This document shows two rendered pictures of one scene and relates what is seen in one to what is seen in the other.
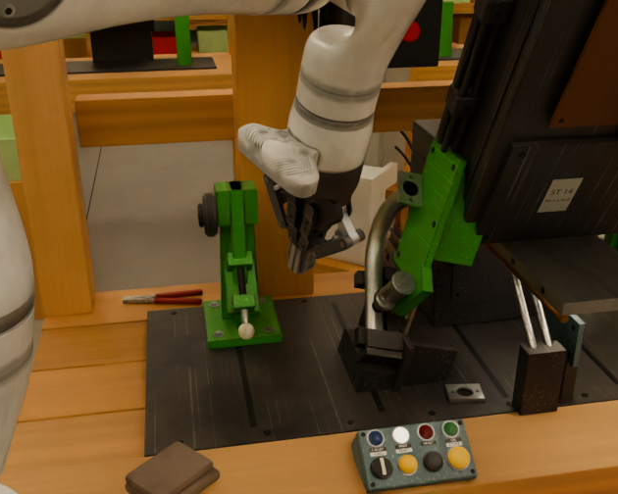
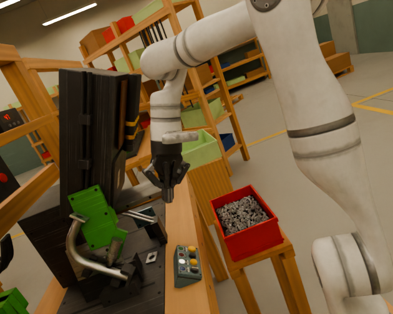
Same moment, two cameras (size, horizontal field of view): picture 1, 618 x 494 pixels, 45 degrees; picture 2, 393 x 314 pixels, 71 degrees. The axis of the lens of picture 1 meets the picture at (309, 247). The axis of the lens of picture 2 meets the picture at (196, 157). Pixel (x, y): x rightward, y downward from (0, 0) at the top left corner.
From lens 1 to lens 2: 0.77 m
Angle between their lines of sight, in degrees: 72
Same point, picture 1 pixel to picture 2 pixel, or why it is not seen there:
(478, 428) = (171, 252)
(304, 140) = (176, 129)
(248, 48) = not seen: outside the picture
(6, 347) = not seen: hidden behind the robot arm
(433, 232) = (108, 215)
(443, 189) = (98, 200)
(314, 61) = (172, 97)
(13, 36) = not seen: hidden behind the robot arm
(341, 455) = (178, 292)
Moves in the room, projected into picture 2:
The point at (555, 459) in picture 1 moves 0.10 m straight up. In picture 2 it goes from (189, 233) to (181, 214)
